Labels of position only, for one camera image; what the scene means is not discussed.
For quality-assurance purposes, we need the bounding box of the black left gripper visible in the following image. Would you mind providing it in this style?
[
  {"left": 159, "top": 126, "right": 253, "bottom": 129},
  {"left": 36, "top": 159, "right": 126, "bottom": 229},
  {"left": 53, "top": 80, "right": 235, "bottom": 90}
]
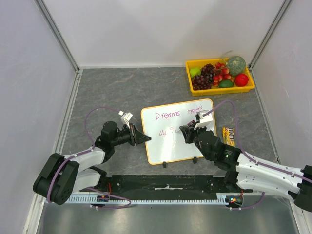
[{"left": 111, "top": 123, "right": 151, "bottom": 146}]

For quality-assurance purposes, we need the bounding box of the orange framed whiteboard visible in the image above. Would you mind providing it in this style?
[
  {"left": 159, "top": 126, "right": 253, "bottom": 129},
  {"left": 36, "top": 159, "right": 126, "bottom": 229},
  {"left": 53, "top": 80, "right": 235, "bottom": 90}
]
[{"left": 141, "top": 98, "right": 214, "bottom": 165}]

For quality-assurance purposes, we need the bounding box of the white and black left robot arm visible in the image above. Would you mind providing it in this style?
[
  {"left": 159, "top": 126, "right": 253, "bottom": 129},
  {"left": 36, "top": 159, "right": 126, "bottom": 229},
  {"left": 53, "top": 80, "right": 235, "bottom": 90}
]
[{"left": 33, "top": 121, "right": 152, "bottom": 205}]

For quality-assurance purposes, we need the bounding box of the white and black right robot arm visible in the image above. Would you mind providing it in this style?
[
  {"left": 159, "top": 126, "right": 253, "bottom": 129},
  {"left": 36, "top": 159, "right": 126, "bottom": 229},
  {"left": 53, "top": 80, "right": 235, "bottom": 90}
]
[{"left": 180, "top": 124, "right": 312, "bottom": 212}]

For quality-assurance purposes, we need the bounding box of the yellow candy packet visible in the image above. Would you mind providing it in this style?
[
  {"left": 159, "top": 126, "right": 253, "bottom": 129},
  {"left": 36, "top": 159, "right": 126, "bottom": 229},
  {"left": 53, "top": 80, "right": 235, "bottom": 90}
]
[{"left": 222, "top": 127, "right": 235, "bottom": 147}]

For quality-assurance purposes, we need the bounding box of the dark purple grape bunch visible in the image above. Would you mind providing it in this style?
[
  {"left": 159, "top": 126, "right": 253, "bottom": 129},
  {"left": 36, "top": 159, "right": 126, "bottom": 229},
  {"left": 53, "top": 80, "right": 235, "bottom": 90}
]
[{"left": 191, "top": 75, "right": 214, "bottom": 91}]

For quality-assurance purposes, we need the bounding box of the green apple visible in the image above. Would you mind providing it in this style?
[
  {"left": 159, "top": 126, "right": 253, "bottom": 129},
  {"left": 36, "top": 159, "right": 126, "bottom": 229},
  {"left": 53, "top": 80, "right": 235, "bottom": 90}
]
[{"left": 189, "top": 67, "right": 201, "bottom": 77}]

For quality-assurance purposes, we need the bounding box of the dark red grape bunch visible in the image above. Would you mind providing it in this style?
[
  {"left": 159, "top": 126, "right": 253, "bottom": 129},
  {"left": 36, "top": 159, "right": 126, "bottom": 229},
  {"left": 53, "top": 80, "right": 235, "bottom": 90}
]
[{"left": 201, "top": 63, "right": 215, "bottom": 76}]

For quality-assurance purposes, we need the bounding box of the red cherry cluster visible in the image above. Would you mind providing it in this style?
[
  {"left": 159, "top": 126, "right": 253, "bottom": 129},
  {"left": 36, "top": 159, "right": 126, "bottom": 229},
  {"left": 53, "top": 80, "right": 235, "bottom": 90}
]
[{"left": 213, "top": 62, "right": 234, "bottom": 88}]

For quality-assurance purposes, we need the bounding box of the yellow plastic fruit tray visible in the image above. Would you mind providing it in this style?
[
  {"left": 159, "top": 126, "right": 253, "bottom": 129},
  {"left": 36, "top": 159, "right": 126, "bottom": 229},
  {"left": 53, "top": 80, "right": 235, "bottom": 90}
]
[{"left": 185, "top": 58, "right": 255, "bottom": 96}]

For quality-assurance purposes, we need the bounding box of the red apple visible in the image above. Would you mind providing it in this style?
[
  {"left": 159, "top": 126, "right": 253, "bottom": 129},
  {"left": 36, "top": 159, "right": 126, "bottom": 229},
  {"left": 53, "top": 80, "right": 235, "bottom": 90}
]
[{"left": 234, "top": 74, "right": 249, "bottom": 87}]

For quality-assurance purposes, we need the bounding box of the green netted melon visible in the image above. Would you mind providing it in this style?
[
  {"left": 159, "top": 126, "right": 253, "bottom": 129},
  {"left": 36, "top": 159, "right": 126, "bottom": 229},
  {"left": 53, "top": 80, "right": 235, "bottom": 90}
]
[{"left": 226, "top": 56, "right": 246, "bottom": 77}]

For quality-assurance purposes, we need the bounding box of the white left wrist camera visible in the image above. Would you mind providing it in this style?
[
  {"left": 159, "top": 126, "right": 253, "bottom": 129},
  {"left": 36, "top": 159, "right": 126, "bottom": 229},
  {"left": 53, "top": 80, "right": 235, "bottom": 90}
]
[{"left": 118, "top": 111, "right": 133, "bottom": 129}]

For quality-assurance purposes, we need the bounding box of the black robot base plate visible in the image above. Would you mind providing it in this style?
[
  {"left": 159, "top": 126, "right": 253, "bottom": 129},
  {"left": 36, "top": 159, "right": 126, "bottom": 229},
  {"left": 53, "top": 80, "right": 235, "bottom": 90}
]
[{"left": 95, "top": 175, "right": 241, "bottom": 200}]

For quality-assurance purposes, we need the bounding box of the left aluminium floor rail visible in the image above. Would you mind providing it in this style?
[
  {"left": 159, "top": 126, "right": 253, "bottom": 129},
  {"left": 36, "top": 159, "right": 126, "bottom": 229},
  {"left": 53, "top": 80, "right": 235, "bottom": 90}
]
[{"left": 51, "top": 70, "right": 83, "bottom": 154}]

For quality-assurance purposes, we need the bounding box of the light blue slotted cable duct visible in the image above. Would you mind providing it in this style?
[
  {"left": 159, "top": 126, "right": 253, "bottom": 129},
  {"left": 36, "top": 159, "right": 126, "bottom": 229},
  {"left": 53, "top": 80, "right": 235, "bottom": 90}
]
[{"left": 65, "top": 193, "right": 241, "bottom": 205}]

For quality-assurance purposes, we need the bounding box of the left aluminium frame post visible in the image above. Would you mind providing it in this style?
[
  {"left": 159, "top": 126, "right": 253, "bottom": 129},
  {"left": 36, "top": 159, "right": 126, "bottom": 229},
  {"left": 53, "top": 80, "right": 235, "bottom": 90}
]
[{"left": 34, "top": 0, "right": 80, "bottom": 73}]

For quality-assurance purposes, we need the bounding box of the aluminium frame post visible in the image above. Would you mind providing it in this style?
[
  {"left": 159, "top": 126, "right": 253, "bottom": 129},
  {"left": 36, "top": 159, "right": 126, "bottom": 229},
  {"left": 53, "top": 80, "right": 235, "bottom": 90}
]
[
  {"left": 34, "top": 0, "right": 80, "bottom": 73},
  {"left": 248, "top": 0, "right": 293, "bottom": 71}
]

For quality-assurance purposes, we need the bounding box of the right aluminium frame post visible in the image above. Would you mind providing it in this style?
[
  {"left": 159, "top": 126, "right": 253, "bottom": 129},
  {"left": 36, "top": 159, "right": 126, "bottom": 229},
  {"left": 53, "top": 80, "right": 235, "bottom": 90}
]
[{"left": 248, "top": 0, "right": 293, "bottom": 71}]

